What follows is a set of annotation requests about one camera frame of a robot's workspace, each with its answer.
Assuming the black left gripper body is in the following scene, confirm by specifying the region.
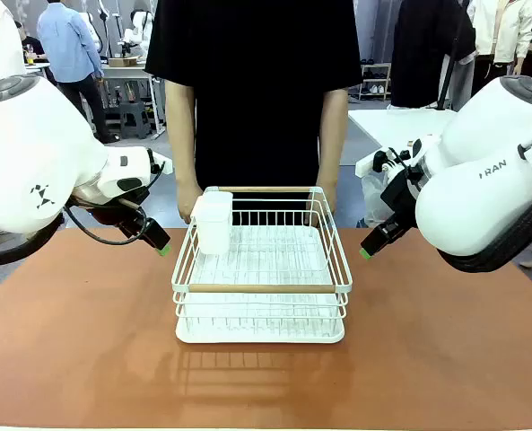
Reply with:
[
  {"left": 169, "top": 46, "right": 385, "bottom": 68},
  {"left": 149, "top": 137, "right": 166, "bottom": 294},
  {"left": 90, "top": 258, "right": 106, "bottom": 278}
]
[{"left": 89, "top": 200, "right": 149, "bottom": 231}]

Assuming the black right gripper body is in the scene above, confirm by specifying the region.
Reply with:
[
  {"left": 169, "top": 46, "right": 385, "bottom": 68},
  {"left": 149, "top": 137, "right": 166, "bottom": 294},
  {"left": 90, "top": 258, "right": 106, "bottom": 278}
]
[{"left": 379, "top": 167, "right": 424, "bottom": 228}]

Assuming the white utensil caddy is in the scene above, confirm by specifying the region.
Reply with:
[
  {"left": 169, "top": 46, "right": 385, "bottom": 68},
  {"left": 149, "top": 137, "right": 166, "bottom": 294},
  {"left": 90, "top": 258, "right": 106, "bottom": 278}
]
[{"left": 189, "top": 191, "right": 235, "bottom": 256}]

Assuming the white wire dish rack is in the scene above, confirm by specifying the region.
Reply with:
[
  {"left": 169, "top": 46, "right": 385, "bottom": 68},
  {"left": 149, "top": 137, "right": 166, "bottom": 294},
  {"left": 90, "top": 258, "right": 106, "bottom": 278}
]
[{"left": 170, "top": 185, "right": 354, "bottom": 322}]

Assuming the white drip tray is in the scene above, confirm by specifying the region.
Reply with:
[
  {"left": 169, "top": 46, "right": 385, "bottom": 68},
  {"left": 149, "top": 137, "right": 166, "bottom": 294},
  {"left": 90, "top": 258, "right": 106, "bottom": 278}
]
[{"left": 175, "top": 224, "right": 345, "bottom": 345}]

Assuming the person's right forearm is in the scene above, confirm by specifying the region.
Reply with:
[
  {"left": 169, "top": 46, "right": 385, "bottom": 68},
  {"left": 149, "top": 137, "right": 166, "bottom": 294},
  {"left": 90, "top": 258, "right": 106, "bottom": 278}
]
[{"left": 163, "top": 79, "right": 198, "bottom": 186}]

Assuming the person's left forearm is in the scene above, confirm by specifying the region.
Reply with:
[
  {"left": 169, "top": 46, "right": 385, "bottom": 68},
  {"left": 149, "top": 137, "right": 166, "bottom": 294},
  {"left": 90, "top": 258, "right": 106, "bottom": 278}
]
[{"left": 316, "top": 87, "right": 350, "bottom": 181}]

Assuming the person's right hand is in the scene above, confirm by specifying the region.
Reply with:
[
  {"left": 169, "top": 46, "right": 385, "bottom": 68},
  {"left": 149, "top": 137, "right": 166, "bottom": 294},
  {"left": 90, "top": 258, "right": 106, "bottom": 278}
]
[{"left": 175, "top": 178, "right": 205, "bottom": 225}]

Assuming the person's left hand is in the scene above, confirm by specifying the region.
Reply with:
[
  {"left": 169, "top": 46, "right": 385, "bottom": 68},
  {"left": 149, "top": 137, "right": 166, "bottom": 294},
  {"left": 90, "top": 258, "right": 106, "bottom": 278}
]
[{"left": 314, "top": 176, "right": 339, "bottom": 217}]

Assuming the clear plastic bag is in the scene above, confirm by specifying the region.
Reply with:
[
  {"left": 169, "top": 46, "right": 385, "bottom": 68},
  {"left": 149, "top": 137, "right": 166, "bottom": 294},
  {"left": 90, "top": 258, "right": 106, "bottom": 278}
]
[{"left": 361, "top": 172, "right": 390, "bottom": 228}]

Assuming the white table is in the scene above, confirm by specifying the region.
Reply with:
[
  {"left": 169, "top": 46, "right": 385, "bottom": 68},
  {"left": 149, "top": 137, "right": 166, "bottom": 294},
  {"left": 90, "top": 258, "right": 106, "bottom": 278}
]
[{"left": 346, "top": 107, "right": 458, "bottom": 154}]

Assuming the grey step stool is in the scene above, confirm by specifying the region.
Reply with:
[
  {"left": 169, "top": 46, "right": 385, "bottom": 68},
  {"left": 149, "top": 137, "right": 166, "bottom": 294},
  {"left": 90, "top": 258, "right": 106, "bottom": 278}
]
[{"left": 118, "top": 100, "right": 153, "bottom": 141}]

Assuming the shoe rack with shoes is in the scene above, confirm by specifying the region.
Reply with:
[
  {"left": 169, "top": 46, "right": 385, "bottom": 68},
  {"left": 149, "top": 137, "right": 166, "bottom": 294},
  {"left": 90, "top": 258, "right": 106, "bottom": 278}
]
[{"left": 358, "top": 62, "right": 393, "bottom": 102}]

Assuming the black stand pole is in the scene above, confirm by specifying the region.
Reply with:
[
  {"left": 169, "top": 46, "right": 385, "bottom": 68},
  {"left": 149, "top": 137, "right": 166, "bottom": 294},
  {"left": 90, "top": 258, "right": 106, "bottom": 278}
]
[{"left": 436, "top": 0, "right": 467, "bottom": 111}]

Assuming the grey background desk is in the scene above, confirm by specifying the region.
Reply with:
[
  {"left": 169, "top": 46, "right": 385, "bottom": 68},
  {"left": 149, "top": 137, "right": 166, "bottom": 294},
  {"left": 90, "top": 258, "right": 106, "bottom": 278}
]
[{"left": 100, "top": 61, "right": 167, "bottom": 136}]

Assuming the man in blue shirt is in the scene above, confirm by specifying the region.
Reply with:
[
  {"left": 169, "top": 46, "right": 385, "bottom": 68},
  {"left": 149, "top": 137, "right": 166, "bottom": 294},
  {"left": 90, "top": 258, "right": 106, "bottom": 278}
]
[{"left": 36, "top": 0, "right": 119, "bottom": 145}]

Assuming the person in black t-shirt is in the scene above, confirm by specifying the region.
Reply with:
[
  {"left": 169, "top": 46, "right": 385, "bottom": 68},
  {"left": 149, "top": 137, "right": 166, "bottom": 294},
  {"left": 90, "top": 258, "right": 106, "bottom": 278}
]
[{"left": 144, "top": 0, "right": 363, "bottom": 226}]

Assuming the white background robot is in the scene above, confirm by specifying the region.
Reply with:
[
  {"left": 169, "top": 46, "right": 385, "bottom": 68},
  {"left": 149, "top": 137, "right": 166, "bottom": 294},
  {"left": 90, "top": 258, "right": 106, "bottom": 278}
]
[{"left": 120, "top": 7, "right": 155, "bottom": 59}]

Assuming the seated person in black shirt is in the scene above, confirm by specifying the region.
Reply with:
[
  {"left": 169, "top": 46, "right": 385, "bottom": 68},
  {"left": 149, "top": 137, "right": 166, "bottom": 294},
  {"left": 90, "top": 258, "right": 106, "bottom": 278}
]
[{"left": 13, "top": 21, "right": 48, "bottom": 65}]

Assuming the person in white jacket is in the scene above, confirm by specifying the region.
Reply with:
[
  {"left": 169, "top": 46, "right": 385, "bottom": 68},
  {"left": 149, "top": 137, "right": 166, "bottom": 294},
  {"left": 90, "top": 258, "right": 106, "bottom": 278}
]
[{"left": 466, "top": 0, "right": 532, "bottom": 98}]

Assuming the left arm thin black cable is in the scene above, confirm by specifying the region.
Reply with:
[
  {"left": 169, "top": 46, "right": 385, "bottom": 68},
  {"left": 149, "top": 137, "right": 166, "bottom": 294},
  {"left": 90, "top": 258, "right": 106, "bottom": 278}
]
[{"left": 62, "top": 160, "right": 167, "bottom": 247}]

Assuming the right arm white camera mount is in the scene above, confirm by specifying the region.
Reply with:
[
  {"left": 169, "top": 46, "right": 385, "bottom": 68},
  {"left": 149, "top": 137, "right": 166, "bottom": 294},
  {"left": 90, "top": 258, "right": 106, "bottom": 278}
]
[{"left": 354, "top": 136, "right": 429, "bottom": 179}]

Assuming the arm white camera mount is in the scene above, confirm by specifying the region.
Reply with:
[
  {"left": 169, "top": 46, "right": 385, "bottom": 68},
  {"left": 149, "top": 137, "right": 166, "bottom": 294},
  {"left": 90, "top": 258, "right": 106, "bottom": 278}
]
[
  {"left": 354, "top": 136, "right": 429, "bottom": 179},
  {"left": 147, "top": 150, "right": 175, "bottom": 177}
]

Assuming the left arm white camera mount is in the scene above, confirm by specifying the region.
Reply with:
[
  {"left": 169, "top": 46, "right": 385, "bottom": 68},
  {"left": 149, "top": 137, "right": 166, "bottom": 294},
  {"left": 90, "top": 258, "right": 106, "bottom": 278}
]
[{"left": 147, "top": 150, "right": 175, "bottom": 177}]

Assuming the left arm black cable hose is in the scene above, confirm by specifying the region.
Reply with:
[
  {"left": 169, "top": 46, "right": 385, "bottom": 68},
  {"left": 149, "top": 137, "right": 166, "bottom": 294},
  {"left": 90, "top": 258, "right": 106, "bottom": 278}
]
[{"left": 0, "top": 214, "right": 65, "bottom": 267}]

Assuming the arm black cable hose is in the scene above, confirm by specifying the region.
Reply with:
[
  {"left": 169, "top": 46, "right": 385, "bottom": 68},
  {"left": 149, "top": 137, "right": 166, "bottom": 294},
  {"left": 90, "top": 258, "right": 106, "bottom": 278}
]
[
  {"left": 436, "top": 196, "right": 532, "bottom": 275},
  {"left": 0, "top": 214, "right": 65, "bottom": 267}
]

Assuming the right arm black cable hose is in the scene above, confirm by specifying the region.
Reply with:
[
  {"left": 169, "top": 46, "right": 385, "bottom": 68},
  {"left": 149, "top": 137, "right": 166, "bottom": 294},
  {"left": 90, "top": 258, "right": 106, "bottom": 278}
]
[{"left": 436, "top": 196, "right": 532, "bottom": 275}]

